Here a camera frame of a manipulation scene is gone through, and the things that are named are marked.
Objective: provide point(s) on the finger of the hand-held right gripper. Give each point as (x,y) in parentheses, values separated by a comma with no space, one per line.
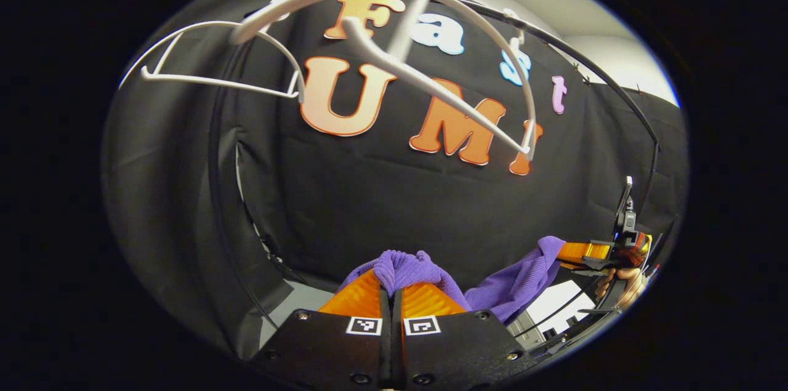
(585,252)

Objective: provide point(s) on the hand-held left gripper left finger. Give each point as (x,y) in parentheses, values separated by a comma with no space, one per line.
(326,354)

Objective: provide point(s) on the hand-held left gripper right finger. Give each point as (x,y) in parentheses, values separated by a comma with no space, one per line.
(462,354)

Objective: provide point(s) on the purple ribbed jacket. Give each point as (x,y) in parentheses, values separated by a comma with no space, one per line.
(406,268)

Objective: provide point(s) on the black clothes rack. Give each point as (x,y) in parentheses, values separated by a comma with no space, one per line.
(215,181)

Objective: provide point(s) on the black backdrop cloth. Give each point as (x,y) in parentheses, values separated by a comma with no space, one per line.
(381,206)

